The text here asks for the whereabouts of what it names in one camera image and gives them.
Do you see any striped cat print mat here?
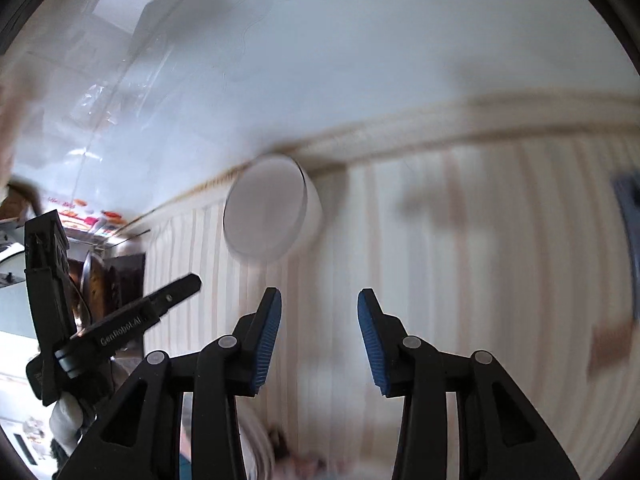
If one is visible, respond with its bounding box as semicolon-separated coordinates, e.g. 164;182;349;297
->
142;125;640;480

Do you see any colourful wall sticker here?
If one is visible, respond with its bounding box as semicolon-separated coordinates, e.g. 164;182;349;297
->
47;197;126;236

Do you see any black wok with metal handle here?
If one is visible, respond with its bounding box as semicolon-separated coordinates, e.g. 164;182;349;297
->
70;251;147;321

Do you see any blue smartphone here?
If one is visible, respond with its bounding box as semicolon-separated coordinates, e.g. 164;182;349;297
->
612;172;640;281

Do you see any white bowl dark rim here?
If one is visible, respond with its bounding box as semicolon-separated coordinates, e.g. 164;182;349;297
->
222;155;323;262

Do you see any person's left hand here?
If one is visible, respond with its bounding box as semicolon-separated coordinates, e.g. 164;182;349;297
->
50;392;83;453

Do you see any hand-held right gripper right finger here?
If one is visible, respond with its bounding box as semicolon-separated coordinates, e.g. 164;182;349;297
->
357;288;578;480

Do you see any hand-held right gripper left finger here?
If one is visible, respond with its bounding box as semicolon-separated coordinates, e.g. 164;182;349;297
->
55;287;282;480

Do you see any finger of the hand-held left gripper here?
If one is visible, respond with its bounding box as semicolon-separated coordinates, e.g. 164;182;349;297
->
145;274;203;318

